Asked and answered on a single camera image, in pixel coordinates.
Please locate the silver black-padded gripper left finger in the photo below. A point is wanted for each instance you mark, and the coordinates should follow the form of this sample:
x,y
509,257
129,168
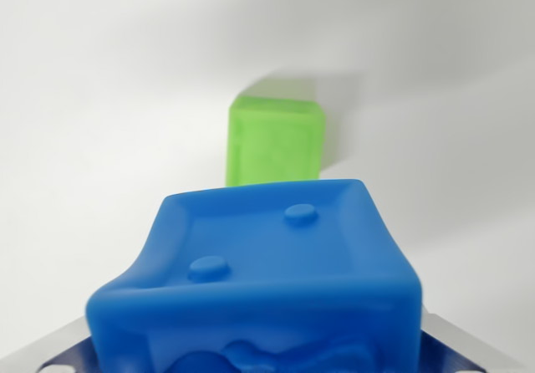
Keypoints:
x,y
58,348

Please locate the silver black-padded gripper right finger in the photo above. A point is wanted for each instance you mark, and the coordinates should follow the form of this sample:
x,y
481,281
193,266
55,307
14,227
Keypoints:
x,y
455,348

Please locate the blue cube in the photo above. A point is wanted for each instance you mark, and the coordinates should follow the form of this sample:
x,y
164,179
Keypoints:
x,y
267,277

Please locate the green cube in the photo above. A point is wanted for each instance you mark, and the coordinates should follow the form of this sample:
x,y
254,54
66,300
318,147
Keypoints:
x,y
273,143

